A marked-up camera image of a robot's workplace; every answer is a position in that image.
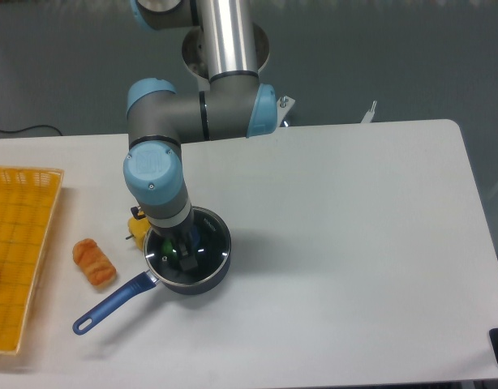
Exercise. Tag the green bell pepper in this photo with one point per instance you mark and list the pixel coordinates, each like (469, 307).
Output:
(168, 250)

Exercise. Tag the yellow woven basket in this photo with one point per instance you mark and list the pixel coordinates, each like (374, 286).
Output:
(28, 199)

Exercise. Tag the yellow bell pepper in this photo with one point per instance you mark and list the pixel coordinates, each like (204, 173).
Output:
(137, 230)

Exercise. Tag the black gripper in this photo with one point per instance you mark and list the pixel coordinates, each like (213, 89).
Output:
(186, 256)

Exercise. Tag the orange bread roll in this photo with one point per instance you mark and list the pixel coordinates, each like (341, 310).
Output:
(94, 264)

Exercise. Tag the dark pot with blue handle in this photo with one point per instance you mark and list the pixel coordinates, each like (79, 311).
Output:
(137, 285)

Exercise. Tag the glass pot lid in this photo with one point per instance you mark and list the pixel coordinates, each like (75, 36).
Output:
(212, 255)

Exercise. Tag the white mounting bracket right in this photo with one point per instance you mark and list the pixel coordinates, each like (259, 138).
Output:
(369, 115)

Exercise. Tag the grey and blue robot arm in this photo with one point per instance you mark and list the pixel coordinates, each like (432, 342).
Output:
(160, 120)

